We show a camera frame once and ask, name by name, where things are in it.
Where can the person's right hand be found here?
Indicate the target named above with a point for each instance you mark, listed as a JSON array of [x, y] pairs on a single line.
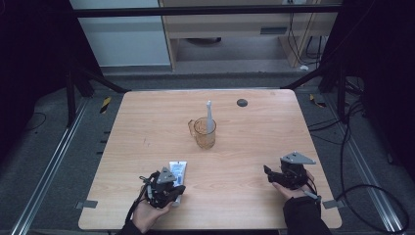
[[290, 193]]

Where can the black horizontal bar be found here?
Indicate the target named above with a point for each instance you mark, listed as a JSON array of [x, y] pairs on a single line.
[[195, 11]]

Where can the aluminium floor rail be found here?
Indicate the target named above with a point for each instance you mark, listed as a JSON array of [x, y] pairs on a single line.
[[52, 163], [365, 169]]

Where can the amber transparent cup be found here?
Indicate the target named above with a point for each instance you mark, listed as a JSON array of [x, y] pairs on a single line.
[[205, 138]]

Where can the grey toothbrush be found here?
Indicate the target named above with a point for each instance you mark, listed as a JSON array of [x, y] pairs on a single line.
[[209, 112]]

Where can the wooden desk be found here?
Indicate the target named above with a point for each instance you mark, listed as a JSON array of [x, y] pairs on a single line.
[[228, 26]]

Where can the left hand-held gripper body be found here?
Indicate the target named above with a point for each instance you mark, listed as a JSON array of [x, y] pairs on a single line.
[[161, 189]]

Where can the dark curtain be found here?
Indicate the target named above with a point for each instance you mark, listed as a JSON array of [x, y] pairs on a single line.
[[29, 65], [381, 65]]

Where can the dark round table grommet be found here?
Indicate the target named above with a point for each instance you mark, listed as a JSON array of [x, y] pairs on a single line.
[[242, 103]]

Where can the black metal stand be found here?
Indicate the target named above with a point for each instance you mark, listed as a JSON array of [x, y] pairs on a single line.
[[94, 78], [341, 91]]

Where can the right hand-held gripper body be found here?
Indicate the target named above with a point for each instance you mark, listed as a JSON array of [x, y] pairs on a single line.
[[293, 174]]

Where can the small white object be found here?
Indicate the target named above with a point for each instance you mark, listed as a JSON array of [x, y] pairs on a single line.
[[304, 68]]

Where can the person's left hand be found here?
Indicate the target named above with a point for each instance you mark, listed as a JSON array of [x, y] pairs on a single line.
[[148, 217]]

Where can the yellow and black floor tape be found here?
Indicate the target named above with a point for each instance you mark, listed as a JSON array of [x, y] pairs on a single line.
[[105, 105], [317, 101]]

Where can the grey metal bracket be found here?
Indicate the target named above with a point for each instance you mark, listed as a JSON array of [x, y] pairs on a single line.
[[333, 204]]

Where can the white toothpaste tube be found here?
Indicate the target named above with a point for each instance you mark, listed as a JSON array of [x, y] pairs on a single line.
[[177, 168]]

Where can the white cabinet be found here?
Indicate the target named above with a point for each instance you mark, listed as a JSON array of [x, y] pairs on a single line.
[[124, 42]]

